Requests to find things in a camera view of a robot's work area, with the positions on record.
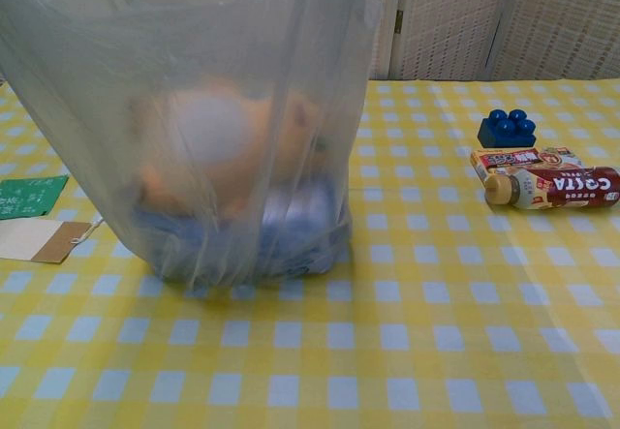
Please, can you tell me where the transparent plastic bag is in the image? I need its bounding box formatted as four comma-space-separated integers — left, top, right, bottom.
0, 0, 384, 299

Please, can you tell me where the yellow checkered tablecloth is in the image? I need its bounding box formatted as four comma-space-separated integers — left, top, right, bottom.
0, 78, 620, 429

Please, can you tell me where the blue soft package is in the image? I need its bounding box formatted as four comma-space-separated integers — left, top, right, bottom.
133, 176, 353, 299

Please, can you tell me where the orange plush toy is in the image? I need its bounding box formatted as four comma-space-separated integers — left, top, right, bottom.
128, 77, 330, 236

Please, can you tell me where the yellow red snack box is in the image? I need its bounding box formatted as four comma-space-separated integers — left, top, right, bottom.
470, 145, 590, 183

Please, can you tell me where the blue toy building block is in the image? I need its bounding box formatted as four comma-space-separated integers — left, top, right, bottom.
477, 107, 538, 148

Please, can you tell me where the beige woven folding screen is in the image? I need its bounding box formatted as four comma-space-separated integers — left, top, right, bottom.
0, 0, 620, 81

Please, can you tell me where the Costa biscuit tube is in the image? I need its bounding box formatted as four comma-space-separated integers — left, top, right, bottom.
484, 166, 620, 211

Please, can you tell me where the beige and brown paper envelope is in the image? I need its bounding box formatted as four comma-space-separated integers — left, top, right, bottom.
0, 219, 93, 264

